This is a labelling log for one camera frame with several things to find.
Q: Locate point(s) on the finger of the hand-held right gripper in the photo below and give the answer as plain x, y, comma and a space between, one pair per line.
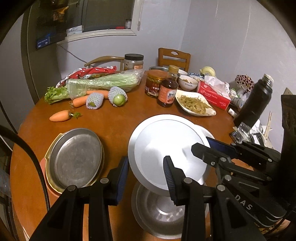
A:
205, 151
219, 144

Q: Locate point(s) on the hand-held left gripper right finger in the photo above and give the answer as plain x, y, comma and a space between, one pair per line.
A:
170, 180

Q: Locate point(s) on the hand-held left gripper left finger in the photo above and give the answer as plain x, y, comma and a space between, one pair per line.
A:
123, 178

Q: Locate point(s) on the large red paper bowl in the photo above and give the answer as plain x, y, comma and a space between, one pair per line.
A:
132, 148

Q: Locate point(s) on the small red paper bowl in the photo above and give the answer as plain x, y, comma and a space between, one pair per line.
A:
161, 148

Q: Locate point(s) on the metal bowl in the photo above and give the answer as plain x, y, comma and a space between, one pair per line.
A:
159, 217

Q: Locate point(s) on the round metal pan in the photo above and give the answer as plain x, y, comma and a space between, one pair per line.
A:
76, 157

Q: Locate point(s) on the pink oval plate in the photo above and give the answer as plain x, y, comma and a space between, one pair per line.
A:
49, 185

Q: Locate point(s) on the yellow shell-shaped plate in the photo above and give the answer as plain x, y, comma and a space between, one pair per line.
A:
49, 150

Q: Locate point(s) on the metal folding tool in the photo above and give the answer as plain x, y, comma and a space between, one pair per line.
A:
240, 133

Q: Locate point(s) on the small white bottle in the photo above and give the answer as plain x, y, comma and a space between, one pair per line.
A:
237, 102
232, 112

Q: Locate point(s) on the white plate of pickled vegetables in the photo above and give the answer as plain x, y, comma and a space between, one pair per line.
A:
196, 104

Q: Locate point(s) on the red tissue box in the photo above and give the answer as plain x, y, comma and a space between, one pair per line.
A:
212, 95

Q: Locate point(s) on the wooden sticks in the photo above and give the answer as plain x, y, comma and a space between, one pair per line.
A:
268, 125

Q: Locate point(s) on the black thermos bottle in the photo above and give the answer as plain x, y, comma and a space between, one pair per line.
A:
254, 102

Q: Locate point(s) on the small white bowl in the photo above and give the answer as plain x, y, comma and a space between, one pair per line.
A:
188, 84

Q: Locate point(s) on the houndstooth patterned item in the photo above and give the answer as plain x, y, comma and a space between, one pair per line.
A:
245, 81

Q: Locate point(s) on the brown sauce bottle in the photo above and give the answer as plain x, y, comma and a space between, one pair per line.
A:
167, 92

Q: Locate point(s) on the blue patterned bowl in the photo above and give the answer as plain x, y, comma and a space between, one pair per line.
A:
194, 76

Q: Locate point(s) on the green fruit in foam net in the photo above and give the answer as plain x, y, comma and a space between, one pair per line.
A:
94, 100
118, 97

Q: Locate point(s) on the chili sauce glass jar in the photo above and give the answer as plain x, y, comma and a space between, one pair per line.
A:
153, 84

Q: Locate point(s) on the carrot with green top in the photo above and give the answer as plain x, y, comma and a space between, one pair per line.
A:
60, 115

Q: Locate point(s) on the wooden chair with cutout back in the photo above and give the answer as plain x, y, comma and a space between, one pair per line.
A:
182, 58

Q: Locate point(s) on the metal pot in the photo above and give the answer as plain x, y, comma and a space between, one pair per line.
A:
158, 68

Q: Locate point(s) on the celery in plastic bag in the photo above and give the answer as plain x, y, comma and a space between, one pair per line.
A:
104, 82

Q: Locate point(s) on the red snack bag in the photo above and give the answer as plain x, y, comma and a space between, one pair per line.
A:
92, 70

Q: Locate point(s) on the plastic jar with black lid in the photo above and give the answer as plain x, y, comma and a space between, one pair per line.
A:
133, 62

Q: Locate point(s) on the clear plastic bag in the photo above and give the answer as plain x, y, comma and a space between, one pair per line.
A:
3, 180

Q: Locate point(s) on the curved back wooden chair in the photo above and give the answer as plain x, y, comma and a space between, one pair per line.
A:
104, 59

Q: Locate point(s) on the grey refrigerator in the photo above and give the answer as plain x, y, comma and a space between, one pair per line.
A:
30, 64

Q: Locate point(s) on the small jar on sill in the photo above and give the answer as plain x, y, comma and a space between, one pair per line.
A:
128, 24

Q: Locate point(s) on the white patterned box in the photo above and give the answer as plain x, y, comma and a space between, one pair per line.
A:
74, 30

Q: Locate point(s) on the blue box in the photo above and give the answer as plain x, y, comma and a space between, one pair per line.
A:
43, 41

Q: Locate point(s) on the white window frame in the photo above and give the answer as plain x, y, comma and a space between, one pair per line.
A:
104, 32

